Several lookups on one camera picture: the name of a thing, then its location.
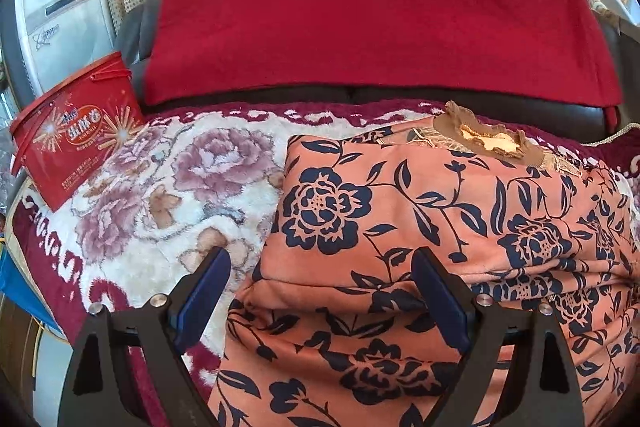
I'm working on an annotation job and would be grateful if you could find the red blanket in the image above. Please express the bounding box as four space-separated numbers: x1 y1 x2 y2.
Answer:
142 0 623 132

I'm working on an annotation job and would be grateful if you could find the blue cloth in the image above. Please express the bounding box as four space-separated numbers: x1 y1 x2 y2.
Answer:
0 247 56 328

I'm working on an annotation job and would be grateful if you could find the black sofa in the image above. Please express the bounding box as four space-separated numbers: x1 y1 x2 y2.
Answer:
115 0 626 142

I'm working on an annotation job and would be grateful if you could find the white standing air conditioner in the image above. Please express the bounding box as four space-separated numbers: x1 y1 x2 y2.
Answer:
0 0 126 108

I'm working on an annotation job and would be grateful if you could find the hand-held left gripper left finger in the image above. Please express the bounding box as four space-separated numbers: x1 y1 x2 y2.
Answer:
57 247 232 427

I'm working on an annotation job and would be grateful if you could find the floral plush blanket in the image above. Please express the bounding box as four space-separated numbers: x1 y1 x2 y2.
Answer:
10 102 640 427

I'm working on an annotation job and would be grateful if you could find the orange floral garment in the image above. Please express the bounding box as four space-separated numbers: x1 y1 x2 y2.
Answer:
207 101 640 427

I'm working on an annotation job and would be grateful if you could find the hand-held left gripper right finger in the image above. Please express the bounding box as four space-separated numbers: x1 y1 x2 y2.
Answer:
410 247 586 427

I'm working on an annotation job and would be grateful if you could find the red plastic tub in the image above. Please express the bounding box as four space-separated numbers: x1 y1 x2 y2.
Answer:
9 52 146 212

